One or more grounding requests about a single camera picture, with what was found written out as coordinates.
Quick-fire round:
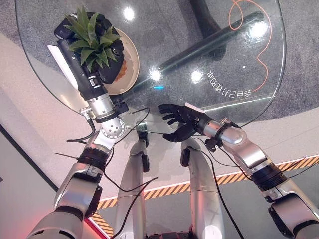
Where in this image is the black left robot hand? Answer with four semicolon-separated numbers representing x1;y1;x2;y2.
47;12;126;101

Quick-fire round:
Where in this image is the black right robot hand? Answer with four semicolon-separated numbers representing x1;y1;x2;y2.
158;102;213;143

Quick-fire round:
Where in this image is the beige round plate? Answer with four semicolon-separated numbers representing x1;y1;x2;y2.
99;26;141;96

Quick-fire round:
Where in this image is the white text decal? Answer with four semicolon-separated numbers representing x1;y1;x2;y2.
206;71;253;100

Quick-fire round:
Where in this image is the long yellow black hazard tape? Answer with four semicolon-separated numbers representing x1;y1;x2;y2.
96;155;319;210

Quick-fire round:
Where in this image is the silver right robot leg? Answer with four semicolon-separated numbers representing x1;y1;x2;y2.
180;138;226;239

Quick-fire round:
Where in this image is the silver robot leg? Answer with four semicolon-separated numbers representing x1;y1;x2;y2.
180;138;226;239
113;129;151;239

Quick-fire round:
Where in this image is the silver left robot leg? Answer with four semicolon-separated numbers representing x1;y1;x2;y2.
113;129;151;239

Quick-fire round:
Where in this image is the short yellow black hazard tape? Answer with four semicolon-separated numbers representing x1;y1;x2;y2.
89;213;115;238

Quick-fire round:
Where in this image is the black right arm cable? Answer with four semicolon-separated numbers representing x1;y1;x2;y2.
193;135;246;239

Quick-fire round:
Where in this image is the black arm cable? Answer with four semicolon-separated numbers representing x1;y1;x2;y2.
102;107;159;239
193;135;246;239

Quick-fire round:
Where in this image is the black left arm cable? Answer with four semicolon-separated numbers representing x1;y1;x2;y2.
102;107;159;239

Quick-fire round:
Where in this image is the orange cable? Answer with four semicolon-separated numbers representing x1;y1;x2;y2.
228;0;273;92

